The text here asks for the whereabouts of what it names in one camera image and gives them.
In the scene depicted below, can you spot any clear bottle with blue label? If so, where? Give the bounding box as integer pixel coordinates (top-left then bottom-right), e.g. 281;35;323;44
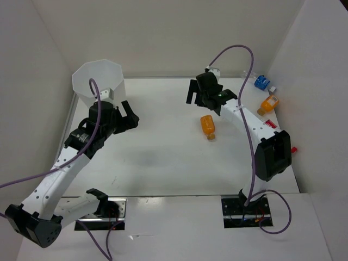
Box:
246;71;276;93

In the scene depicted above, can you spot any orange bottle with label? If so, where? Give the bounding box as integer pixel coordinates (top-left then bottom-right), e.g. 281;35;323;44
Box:
257;95;279;116

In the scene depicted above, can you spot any red labelled white bottle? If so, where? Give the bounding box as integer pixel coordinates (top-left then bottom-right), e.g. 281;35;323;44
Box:
265;120;298;154

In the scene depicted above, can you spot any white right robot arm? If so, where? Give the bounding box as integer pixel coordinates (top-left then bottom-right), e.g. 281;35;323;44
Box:
186;72;291;214

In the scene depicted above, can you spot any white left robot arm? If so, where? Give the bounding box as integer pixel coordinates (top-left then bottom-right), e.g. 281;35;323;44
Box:
4;101;139;248

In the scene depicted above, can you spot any translucent white plastic bin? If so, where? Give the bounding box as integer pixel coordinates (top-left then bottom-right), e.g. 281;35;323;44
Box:
72;59;126;107

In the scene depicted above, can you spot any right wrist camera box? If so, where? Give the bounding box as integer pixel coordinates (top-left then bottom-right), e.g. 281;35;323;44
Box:
204;66;221;80

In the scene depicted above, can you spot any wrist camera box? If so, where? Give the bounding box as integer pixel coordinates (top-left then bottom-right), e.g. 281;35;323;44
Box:
100;88;114;103
204;66;221;80

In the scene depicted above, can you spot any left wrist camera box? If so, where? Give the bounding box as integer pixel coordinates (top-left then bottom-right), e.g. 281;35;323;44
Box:
100;88;114;103

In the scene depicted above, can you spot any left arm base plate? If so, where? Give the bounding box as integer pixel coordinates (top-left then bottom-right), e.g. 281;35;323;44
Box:
58;197;128;231

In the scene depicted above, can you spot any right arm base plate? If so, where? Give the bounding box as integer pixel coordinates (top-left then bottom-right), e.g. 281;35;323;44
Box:
221;195;273;228

